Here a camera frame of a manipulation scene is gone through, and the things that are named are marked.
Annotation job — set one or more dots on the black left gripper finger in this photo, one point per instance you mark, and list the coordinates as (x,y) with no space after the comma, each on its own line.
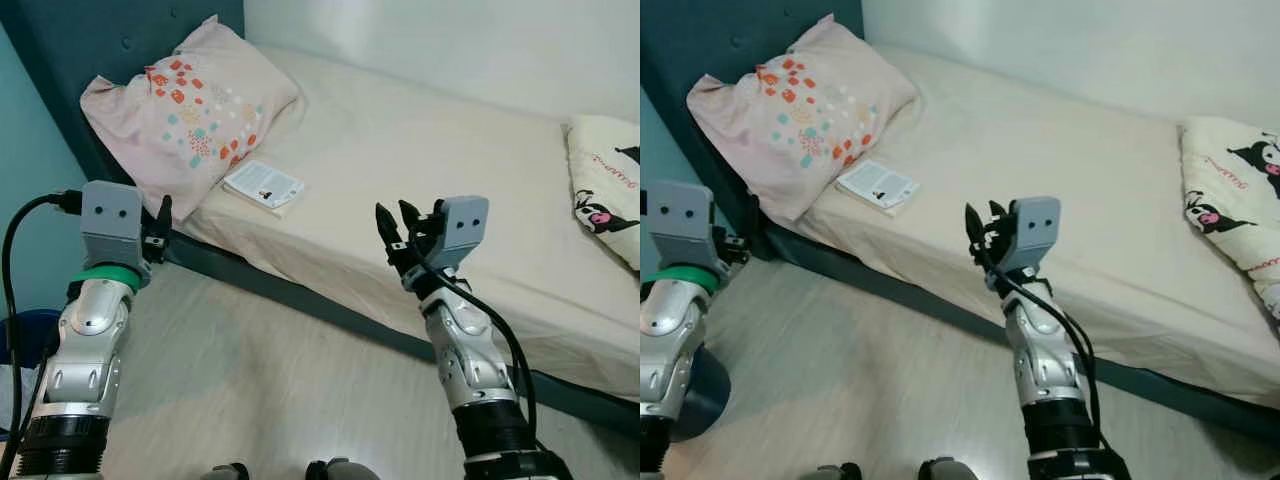
(164,217)

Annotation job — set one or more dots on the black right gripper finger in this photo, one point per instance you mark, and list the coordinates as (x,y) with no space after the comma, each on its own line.
(410,219)
(389,231)
(976,231)
(996,214)

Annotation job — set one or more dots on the white printed booklet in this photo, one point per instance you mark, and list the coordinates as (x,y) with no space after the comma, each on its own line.
(263,187)
(877,187)

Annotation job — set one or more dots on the pink dotted pillow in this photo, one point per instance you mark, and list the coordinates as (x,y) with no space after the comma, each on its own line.
(790,110)
(180,110)

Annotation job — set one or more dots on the cream cartoon print blanket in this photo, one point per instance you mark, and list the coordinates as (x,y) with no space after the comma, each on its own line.
(605,180)
(1235,190)

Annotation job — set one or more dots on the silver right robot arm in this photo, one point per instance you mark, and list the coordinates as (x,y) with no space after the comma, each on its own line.
(1045,350)
(470,350)

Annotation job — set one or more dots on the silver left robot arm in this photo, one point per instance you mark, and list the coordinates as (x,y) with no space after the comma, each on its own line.
(85,350)
(670,340)

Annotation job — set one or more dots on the beige bed mattress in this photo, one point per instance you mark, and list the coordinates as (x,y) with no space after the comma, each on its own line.
(1050,150)
(420,150)

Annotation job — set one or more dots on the blue waste bin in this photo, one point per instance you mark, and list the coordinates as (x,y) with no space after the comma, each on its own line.
(35,335)
(705,395)

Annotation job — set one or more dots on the blue-grey padded headboard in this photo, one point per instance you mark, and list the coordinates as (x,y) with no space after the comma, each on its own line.
(720,40)
(90,40)

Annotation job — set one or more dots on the grey robot right foot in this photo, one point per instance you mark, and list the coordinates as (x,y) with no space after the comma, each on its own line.
(340,470)
(948,470)

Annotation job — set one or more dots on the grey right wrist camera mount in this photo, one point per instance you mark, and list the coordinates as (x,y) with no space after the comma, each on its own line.
(465,225)
(1038,225)

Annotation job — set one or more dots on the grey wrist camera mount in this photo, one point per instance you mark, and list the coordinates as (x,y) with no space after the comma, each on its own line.
(112,220)
(1038,225)
(680,225)
(465,225)

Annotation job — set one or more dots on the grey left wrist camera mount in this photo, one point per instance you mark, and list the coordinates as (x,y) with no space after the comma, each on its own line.
(112,220)
(680,225)

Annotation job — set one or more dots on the dark blue bed frame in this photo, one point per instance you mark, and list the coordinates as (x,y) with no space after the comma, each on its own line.
(300,300)
(900,300)

